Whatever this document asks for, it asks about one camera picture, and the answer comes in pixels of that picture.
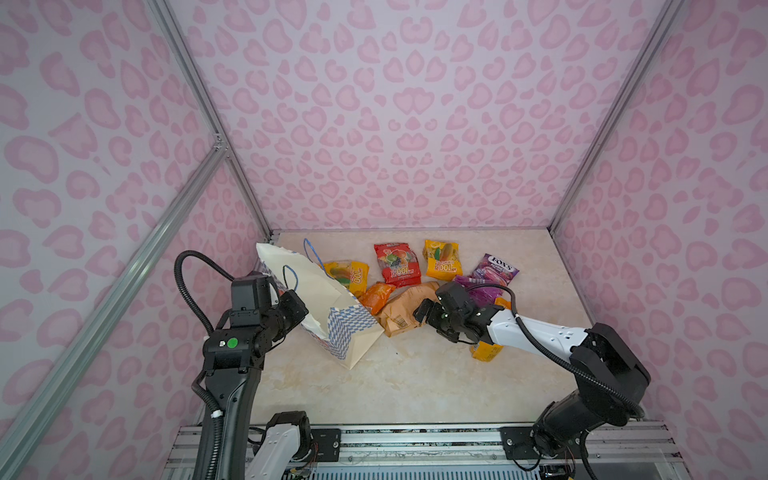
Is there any orange snack bag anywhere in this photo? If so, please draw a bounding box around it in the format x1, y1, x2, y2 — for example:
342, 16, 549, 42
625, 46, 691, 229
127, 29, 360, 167
358, 282, 396, 315

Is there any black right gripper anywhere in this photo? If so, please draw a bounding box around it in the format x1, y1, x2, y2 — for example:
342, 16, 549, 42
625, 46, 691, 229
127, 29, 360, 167
409, 298, 464, 343

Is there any tan kraft snack pouch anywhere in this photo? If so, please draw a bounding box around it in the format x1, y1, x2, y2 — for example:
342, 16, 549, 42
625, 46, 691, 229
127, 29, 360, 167
377, 282, 439, 337

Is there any red gummy snack bag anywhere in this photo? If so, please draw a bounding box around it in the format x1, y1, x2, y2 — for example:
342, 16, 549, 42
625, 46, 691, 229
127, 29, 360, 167
374, 242, 422, 288

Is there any right aluminium frame post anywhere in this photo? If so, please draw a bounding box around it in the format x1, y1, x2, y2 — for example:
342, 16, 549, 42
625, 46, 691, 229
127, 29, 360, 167
547, 0, 687, 237

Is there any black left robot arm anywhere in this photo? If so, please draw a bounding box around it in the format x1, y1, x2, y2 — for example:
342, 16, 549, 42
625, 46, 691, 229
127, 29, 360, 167
192, 272, 308, 479

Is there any yellow candy snack bag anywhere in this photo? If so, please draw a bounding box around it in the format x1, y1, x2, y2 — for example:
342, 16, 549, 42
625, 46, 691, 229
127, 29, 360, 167
423, 240, 463, 281

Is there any purple snack bag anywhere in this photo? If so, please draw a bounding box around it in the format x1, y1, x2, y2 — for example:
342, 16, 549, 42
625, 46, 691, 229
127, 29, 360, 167
453, 275, 504, 307

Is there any yellow gummy snack bag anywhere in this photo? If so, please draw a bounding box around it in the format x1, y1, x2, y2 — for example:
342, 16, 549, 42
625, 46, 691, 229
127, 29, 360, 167
324, 260, 369, 297

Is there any left aluminium frame post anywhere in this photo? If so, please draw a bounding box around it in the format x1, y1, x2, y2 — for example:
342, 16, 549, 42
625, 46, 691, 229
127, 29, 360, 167
146, 0, 274, 241

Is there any aluminium frame post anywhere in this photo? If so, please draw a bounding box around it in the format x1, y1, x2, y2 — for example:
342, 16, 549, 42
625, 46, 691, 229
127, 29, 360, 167
547, 0, 687, 237
146, 0, 274, 241

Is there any purple Fox's candy bag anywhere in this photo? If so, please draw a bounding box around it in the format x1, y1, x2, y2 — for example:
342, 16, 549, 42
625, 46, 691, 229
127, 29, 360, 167
470, 253, 519, 286

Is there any left black cable conduit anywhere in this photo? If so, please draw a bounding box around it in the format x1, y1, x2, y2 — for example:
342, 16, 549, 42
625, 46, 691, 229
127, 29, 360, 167
173, 250, 236, 480

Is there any yellow chips bag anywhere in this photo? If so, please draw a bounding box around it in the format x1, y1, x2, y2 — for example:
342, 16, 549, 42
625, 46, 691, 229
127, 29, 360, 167
470, 297, 511, 362

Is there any diagonal aluminium frame bar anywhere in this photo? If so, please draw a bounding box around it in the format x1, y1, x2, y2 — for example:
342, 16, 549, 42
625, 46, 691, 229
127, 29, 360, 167
1, 142, 229, 479

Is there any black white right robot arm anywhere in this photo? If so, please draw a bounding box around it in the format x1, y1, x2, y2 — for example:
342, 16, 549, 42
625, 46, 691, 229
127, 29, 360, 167
413, 282, 651, 458

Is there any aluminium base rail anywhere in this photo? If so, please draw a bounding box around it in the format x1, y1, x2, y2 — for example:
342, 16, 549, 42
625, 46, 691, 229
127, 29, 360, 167
160, 422, 691, 480

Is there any blue checkered paper bag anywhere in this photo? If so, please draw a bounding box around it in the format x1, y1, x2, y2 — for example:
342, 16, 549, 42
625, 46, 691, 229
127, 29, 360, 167
256, 243, 383, 370

